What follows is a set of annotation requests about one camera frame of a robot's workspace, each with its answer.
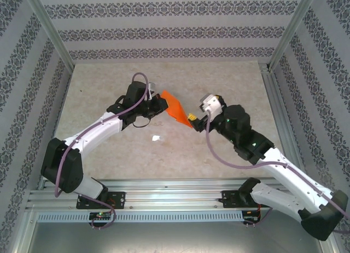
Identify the orange paper sheet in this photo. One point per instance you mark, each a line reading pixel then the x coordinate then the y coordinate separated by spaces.
pixel 176 109

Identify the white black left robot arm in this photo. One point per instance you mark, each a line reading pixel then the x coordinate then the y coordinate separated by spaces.
pixel 90 132

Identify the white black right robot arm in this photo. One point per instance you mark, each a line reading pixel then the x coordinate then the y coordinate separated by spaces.
pixel 287 171

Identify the grey sheet metal panel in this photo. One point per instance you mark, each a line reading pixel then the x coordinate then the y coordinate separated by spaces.
pixel 175 239

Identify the small white paper scrap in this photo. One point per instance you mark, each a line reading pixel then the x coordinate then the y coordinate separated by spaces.
pixel 156 138

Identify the aluminium side rail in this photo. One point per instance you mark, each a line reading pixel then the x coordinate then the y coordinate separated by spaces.
pixel 279 105

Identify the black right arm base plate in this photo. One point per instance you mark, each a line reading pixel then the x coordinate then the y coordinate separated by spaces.
pixel 228 198

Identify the aluminium mounting rail frame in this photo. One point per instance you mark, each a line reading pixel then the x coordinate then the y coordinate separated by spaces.
pixel 169 194

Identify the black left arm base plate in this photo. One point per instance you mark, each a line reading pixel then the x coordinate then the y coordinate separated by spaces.
pixel 120 199

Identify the aluminium corner post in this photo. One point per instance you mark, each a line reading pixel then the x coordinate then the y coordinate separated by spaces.
pixel 49 28
pixel 292 28

